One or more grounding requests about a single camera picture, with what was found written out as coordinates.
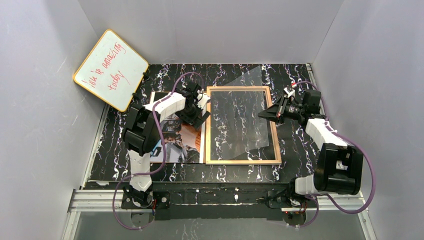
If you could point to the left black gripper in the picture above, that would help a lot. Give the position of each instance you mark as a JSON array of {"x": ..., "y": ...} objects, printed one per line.
[{"x": 199, "y": 118}]

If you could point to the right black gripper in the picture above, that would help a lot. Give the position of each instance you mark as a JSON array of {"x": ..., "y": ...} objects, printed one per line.
[{"x": 281, "y": 108}]

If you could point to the clear plastic sheet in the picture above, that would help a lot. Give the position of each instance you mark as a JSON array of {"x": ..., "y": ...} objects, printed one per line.
[{"x": 237, "y": 134}]

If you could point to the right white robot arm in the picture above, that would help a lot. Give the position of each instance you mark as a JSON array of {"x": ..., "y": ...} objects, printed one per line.
[{"x": 339, "y": 165}]

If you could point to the aluminium rail base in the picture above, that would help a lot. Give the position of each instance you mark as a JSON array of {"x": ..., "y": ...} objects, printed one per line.
[{"x": 197, "y": 190}]

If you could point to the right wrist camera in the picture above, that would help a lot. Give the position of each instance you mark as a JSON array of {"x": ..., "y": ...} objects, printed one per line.
[{"x": 290, "y": 90}]

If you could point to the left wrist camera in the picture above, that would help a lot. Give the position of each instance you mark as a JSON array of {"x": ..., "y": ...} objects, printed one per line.
[{"x": 203, "y": 101}]

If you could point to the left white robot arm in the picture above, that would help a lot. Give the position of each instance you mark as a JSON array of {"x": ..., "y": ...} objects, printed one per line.
[{"x": 143, "y": 135}]

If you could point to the whiteboard with red writing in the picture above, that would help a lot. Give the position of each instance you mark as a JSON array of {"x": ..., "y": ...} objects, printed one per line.
[{"x": 112, "y": 71}]

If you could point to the wooden picture frame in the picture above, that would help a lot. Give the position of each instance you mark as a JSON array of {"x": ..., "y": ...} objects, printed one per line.
[{"x": 275, "y": 138}]

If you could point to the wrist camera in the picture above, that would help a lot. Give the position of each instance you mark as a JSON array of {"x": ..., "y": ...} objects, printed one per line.
[
  {"x": 290, "y": 90},
  {"x": 203, "y": 101}
]

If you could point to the frame backing board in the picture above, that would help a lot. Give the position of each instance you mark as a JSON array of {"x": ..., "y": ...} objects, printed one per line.
[{"x": 157, "y": 95}]

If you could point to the printed photo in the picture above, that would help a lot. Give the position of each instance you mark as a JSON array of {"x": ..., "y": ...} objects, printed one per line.
[{"x": 183, "y": 143}]

